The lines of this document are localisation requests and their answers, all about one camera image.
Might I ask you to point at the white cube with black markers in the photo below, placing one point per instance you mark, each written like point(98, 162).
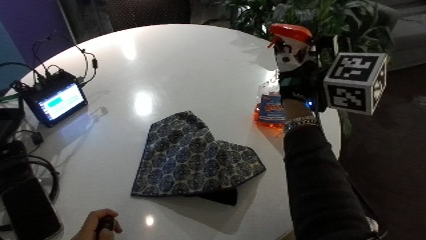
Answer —
point(354, 83)

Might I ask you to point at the green leafy plant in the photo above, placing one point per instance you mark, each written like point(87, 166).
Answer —
point(310, 16)

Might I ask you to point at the grey sofa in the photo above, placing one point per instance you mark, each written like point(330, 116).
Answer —
point(406, 30)

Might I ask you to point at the small black handheld object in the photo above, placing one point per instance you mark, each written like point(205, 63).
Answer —
point(105, 222)

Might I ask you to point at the blue patterned folded cloth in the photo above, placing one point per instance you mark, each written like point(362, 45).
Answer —
point(190, 156)

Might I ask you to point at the black smartphone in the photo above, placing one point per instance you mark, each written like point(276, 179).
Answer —
point(28, 210)

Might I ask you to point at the spray bottle with orange trigger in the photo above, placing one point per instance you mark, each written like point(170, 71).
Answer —
point(271, 108)

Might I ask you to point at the small black screen device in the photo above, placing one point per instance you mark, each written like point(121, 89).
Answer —
point(55, 100)

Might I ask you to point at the dark chair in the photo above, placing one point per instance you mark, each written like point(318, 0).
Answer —
point(147, 13)

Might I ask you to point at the small black plug adapter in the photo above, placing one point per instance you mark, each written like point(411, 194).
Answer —
point(35, 138)

